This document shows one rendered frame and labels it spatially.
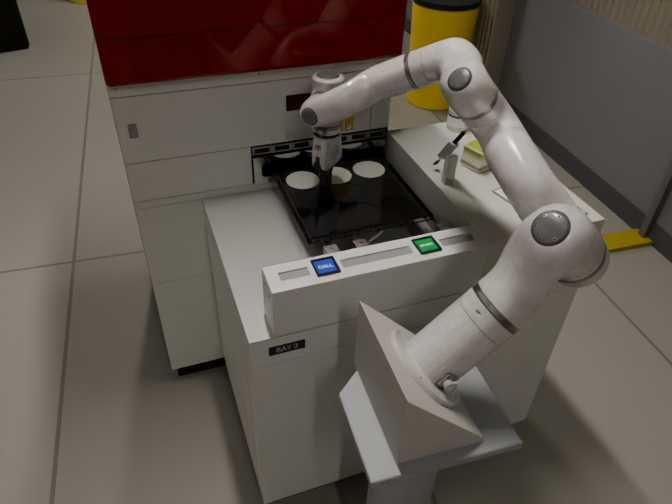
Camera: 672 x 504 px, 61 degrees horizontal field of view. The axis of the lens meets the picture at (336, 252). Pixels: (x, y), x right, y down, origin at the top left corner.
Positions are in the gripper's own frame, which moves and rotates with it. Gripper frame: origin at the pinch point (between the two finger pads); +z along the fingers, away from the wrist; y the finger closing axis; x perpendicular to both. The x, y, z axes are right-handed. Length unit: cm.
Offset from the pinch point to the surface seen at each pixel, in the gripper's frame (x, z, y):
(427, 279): -42.3, 2.6, -23.7
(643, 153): -87, 53, 183
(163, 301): 46, 49, -30
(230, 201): 26.1, 10.0, -13.0
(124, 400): 58, 92, -47
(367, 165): -5.8, 2.0, 16.5
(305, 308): -22, 3, -47
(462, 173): -35.9, -4.5, 16.8
